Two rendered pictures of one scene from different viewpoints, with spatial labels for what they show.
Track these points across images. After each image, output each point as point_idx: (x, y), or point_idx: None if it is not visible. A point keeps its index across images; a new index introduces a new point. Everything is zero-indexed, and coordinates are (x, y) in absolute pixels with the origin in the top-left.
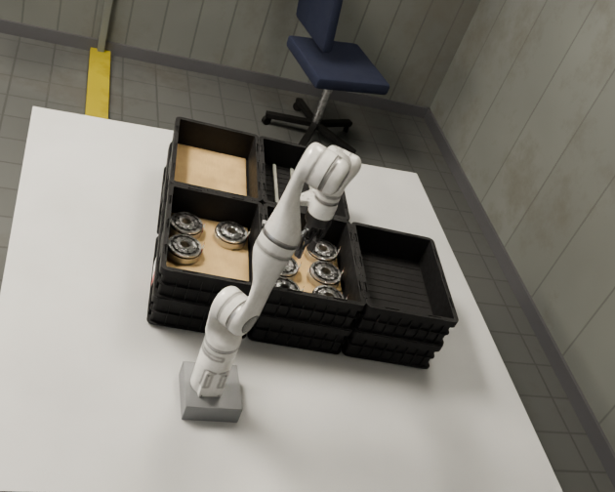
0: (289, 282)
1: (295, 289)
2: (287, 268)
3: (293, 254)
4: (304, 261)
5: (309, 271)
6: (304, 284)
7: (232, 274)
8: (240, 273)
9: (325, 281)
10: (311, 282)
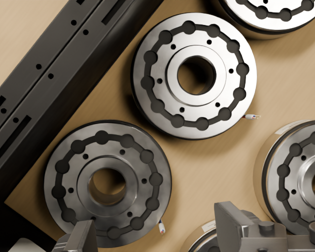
0: (147, 169)
1: (144, 207)
2: (192, 108)
3: (296, 33)
4: (308, 77)
5: (271, 151)
6: (225, 169)
7: (10, 21)
8: (41, 29)
9: (286, 223)
10: (254, 178)
